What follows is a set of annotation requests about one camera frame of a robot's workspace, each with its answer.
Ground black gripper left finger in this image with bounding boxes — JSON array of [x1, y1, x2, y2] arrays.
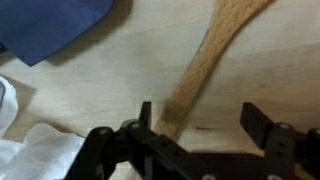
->
[[113, 101, 188, 168]]

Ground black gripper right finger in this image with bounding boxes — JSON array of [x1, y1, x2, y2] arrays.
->
[[240, 102, 296, 161]]

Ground wooden cooking spoon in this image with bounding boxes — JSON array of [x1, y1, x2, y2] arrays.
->
[[153, 0, 278, 141]]

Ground small white towel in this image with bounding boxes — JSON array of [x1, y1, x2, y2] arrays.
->
[[0, 75, 86, 180]]

